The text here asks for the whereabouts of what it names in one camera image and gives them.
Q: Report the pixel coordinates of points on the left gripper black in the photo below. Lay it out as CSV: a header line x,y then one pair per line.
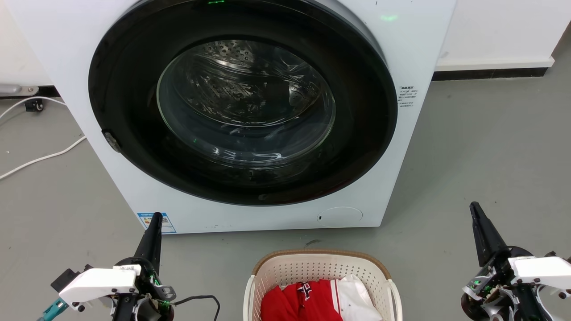
x,y
151,285

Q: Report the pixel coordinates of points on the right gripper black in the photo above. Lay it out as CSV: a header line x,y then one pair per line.
x,y
495,285

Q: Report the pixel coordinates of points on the cream plastic laundry basket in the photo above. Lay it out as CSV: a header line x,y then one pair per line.
x,y
321,267

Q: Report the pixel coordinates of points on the blue energy label sticker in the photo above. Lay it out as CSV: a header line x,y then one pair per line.
x,y
167,223

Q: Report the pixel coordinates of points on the grey washer door latch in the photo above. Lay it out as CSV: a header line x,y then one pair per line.
x,y
111,141

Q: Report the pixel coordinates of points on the white garment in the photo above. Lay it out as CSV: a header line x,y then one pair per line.
x,y
357,301

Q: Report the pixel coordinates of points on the round white filter cap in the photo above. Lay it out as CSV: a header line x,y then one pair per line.
x,y
340,216

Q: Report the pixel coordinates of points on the red garment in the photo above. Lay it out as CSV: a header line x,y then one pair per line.
x,y
290,305

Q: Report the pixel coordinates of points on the small printed text label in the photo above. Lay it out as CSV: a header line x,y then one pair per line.
x,y
407,96

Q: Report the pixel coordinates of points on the black round washer door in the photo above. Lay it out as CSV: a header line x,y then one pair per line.
x,y
134,67

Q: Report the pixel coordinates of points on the small black floor caster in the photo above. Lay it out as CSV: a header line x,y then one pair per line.
x,y
35,105

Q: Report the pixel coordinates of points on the white front-load washing machine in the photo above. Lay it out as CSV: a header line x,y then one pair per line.
x,y
424,53

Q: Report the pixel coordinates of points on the right white wrist camera housing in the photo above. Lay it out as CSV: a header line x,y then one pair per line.
x,y
542,269

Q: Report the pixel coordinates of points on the grey metal floor bracket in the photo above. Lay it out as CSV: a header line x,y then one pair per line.
x,y
18,89

